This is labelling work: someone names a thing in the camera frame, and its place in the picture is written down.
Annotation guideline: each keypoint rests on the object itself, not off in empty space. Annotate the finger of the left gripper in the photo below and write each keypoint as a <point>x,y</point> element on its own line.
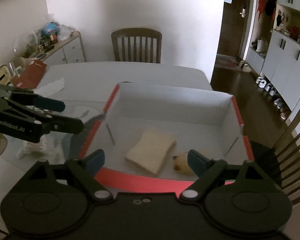
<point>63,124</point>
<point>29,98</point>

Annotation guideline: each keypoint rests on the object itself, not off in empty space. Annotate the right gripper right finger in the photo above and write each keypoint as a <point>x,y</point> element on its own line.
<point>210,173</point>

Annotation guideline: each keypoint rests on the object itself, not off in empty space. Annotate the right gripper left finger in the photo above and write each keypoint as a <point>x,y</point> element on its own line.
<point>82,176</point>

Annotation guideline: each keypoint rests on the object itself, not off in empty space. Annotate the tan sponge block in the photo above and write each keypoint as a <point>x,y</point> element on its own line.
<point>151,150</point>

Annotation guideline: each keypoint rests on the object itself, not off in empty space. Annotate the red cardboard box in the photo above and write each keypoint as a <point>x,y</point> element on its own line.
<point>195,119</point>

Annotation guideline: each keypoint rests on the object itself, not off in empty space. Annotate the red paper bag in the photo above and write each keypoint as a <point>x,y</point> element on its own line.
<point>31,76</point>

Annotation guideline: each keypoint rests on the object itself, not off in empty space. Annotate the white paper sheet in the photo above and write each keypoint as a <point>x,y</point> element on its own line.
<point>51,88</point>

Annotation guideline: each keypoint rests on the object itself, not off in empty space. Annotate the yellow tissue box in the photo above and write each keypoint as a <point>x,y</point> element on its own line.
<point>5,75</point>

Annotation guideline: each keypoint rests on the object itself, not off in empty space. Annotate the white sideboard cabinet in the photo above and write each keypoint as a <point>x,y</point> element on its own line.
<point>64,52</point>

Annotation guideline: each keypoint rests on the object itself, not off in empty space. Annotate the blue globe toy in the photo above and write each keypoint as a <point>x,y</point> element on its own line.
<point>50,29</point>

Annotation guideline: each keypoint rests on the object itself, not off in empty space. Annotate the right wooden chair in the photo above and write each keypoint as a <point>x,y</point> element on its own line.
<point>281,162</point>

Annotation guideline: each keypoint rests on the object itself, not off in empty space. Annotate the wooden chair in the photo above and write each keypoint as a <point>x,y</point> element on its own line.
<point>137,45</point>
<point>281,162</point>

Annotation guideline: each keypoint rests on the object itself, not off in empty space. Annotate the door mat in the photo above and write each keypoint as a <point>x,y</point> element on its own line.
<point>228,62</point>

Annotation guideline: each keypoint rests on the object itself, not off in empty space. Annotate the far wooden chair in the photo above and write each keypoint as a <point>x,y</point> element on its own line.
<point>137,45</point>

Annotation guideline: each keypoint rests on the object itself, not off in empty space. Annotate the dark entrance door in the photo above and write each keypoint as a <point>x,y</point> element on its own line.
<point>233,26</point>

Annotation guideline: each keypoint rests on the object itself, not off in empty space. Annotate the white wall cabinet unit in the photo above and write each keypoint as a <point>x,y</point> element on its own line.
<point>274,50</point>

